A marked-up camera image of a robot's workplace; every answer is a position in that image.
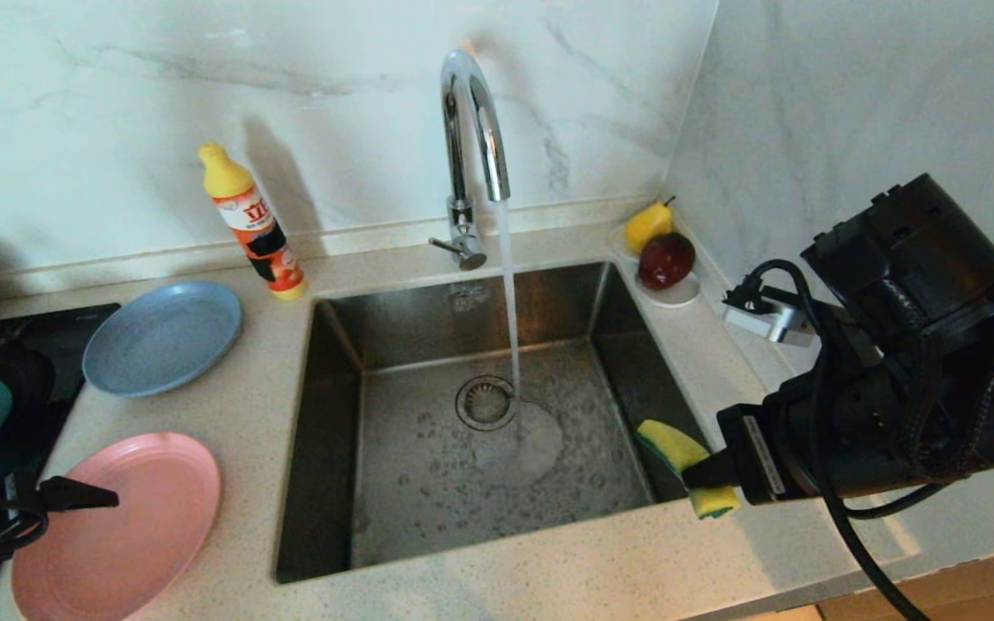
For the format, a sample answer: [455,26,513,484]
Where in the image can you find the yellow green sponge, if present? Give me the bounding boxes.
[635,419,741,520]

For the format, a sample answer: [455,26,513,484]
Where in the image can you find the pink plastic plate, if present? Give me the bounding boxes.
[12,431,223,621]

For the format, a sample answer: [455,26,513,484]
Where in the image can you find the blue plastic plate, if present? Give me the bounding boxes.
[83,279,244,398]

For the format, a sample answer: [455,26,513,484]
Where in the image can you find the yellow-capped orange dish soap bottle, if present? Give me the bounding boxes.
[199,142,308,300]

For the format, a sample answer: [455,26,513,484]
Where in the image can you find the chrome gooseneck faucet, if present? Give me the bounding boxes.
[428,49,512,271]

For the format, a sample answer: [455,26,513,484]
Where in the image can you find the stainless steel sink basin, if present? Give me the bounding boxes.
[274,261,733,586]

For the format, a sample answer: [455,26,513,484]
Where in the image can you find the black induction cooktop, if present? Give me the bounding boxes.
[0,304,121,621]

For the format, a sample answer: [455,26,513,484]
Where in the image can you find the small white saucer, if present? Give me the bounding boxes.
[607,223,640,263]
[635,272,701,310]

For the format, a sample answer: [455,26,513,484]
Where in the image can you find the wooden cabinet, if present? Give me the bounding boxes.
[816,543,994,621]

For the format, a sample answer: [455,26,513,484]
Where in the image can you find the dark red apple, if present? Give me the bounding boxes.
[638,232,696,291]

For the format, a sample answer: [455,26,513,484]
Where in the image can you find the yellow pear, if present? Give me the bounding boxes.
[624,196,676,255]

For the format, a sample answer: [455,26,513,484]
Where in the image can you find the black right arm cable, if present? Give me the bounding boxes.
[743,259,951,621]

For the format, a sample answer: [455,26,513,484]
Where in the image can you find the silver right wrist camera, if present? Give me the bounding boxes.
[724,280,817,348]

